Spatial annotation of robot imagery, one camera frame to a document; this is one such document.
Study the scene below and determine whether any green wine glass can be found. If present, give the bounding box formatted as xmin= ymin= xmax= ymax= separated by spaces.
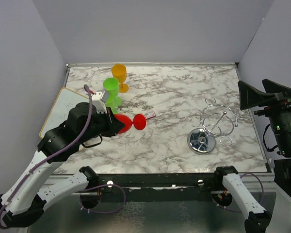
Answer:
xmin=105 ymin=97 xmax=122 ymax=114
xmin=103 ymin=77 xmax=122 ymax=107

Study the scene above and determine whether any orange plastic wine glass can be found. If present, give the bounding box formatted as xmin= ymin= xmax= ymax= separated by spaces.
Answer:
xmin=111 ymin=64 xmax=129 ymax=94

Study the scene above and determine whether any chrome wire wine glass rack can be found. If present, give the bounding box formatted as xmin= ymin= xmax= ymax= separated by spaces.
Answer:
xmin=187 ymin=98 xmax=240 ymax=155

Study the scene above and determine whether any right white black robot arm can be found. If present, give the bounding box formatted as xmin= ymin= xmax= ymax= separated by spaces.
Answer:
xmin=213 ymin=79 xmax=291 ymax=233

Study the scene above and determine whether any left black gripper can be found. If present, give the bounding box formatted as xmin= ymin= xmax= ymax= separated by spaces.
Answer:
xmin=80 ymin=106 xmax=127 ymax=143

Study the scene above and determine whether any red plastic wine glass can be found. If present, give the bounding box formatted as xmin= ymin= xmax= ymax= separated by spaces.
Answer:
xmin=114 ymin=114 xmax=146 ymax=134

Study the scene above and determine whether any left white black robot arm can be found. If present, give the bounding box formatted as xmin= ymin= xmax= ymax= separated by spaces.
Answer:
xmin=0 ymin=102 xmax=125 ymax=230

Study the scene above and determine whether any small red white card box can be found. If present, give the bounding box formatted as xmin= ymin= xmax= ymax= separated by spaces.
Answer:
xmin=144 ymin=111 xmax=156 ymax=120

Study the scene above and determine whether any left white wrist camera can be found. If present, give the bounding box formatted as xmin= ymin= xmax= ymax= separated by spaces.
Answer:
xmin=91 ymin=89 xmax=110 ymax=114

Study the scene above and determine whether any yellow framed whiteboard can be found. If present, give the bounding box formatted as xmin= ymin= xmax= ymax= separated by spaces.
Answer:
xmin=39 ymin=87 xmax=89 ymax=138

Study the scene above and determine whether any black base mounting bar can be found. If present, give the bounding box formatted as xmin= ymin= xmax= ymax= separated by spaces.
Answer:
xmin=97 ymin=172 xmax=225 ymax=202

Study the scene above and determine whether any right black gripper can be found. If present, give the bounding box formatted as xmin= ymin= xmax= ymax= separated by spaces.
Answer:
xmin=239 ymin=77 xmax=291 ymax=152

